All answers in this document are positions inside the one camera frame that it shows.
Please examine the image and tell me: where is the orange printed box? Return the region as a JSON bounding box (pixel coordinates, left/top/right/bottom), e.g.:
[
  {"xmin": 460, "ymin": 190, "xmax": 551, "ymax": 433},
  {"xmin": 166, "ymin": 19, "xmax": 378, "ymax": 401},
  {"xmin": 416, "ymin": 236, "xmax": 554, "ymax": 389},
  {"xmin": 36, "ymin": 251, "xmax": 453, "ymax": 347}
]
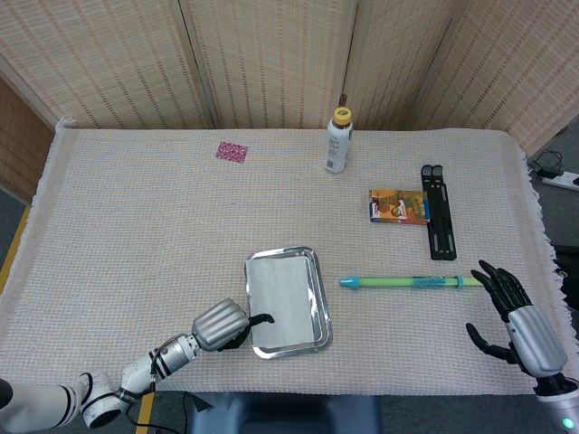
[{"xmin": 368, "ymin": 188, "xmax": 431, "ymax": 225}]

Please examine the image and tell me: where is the pink patterned card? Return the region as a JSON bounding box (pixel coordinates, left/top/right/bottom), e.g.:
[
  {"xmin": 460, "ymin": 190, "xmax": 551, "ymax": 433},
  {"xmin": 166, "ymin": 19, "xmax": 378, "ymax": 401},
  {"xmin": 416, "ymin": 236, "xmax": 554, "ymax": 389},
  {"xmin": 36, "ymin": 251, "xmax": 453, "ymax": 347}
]
[{"xmin": 214, "ymin": 140, "xmax": 250, "ymax": 164}]

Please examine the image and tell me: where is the black folding stand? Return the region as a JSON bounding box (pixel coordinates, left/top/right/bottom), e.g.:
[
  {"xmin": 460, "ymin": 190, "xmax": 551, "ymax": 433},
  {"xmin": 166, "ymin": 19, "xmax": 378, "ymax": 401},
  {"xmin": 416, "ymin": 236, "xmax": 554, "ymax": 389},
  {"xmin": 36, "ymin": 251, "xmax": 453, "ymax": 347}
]
[{"xmin": 420, "ymin": 165, "xmax": 458, "ymax": 261}]

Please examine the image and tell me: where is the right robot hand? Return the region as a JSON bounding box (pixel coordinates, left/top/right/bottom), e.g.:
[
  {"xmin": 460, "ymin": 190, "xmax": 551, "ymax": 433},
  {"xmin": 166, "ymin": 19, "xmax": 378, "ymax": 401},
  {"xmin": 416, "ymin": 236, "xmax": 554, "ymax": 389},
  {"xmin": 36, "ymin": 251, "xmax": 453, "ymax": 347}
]
[{"xmin": 465, "ymin": 259, "xmax": 569, "ymax": 380}]

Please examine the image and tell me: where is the white bottle with yellow cap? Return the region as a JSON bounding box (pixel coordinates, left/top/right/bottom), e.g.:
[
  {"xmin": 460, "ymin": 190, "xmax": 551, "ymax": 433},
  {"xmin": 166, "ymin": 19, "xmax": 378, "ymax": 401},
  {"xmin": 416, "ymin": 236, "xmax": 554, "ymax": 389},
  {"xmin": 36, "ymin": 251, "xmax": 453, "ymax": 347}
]
[{"xmin": 323, "ymin": 106, "xmax": 355, "ymax": 175}]

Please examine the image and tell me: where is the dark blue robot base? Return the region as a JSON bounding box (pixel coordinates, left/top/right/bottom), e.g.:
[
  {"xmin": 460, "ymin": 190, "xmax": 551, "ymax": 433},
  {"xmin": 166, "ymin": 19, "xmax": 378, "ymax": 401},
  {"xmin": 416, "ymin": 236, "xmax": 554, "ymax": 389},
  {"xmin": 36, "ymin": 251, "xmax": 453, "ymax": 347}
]
[{"xmin": 185, "ymin": 392, "xmax": 384, "ymax": 434}]

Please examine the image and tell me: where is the silver metal tray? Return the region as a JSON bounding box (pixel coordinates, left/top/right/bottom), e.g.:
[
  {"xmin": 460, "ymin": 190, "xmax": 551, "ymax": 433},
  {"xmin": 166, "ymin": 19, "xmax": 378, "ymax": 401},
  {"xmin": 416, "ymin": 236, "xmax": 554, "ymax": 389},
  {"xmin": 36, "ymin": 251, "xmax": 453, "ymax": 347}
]
[{"xmin": 244, "ymin": 246, "xmax": 334, "ymax": 359}]

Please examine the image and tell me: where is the white power strip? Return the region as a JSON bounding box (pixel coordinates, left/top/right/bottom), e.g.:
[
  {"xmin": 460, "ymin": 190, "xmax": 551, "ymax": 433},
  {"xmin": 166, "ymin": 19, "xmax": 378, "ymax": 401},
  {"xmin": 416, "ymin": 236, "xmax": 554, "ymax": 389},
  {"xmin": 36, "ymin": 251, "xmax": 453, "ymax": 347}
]
[{"xmin": 540, "ymin": 172, "xmax": 579, "ymax": 191}]

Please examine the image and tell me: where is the white woven tablecloth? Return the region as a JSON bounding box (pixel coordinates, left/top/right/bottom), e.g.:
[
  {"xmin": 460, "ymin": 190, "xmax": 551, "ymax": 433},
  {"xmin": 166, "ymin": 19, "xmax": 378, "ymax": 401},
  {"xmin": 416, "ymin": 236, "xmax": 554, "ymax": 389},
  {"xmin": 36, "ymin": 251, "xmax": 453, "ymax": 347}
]
[{"xmin": 0, "ymin": 118, "xmax": 579, "ymax": 395}]

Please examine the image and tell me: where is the green and blue water toy tube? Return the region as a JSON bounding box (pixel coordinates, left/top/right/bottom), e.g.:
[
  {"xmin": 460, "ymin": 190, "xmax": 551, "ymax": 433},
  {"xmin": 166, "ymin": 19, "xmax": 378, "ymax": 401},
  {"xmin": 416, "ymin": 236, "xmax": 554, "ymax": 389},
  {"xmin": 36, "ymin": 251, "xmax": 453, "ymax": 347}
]
[{"xmin": 339, "ymin": 274, "xmax": 492, "ymax": 292}]

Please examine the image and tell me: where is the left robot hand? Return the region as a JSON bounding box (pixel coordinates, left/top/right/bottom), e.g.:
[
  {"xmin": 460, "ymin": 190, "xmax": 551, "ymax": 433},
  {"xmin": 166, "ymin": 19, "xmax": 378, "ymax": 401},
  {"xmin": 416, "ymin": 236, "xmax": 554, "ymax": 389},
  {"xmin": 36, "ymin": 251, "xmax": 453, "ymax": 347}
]
[{"xmin": 191, "ymin": 297, "xmax": 275, "ymax": 353}]

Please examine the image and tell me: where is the woven folding screen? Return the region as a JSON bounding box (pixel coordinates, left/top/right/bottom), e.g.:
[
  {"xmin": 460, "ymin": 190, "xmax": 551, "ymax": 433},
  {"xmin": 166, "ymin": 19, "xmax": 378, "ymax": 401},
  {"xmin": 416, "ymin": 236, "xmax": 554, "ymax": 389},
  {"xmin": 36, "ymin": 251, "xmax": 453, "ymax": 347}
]
[{"xmin": 0, "ymin": 0, "xmax": 579, "ymax": 200}]

